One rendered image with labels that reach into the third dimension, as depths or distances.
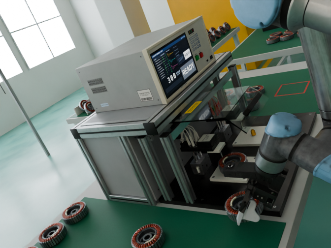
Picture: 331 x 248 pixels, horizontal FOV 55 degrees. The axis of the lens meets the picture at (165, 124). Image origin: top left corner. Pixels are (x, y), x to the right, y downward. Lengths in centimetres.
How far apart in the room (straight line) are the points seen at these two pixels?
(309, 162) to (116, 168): 77
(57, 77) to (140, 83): 739
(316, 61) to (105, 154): 84
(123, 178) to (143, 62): 48
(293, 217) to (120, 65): 76
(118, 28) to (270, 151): 461
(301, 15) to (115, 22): 474
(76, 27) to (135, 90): 808
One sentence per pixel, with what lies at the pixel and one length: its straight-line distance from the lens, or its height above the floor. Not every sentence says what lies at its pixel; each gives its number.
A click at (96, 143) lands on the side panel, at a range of 128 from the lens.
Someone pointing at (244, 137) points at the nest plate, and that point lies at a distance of 144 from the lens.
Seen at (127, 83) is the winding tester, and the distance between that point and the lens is 119.
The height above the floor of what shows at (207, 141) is 92.
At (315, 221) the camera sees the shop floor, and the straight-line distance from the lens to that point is 212.
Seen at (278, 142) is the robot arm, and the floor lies 106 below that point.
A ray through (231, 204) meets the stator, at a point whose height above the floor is 83.
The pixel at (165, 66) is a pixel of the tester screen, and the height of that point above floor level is 123.
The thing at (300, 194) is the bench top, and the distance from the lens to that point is 113.
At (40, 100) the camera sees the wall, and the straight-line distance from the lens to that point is 815.
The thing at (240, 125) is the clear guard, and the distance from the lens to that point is 100.
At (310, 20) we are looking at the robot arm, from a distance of 62.
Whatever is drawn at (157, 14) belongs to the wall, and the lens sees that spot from 764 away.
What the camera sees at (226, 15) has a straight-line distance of 484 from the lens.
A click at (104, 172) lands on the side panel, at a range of 137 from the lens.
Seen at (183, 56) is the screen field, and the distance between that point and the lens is 125.
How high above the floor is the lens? 146
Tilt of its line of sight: 21 degrees down
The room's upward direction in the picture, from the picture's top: 22 degrees counter-clockwise
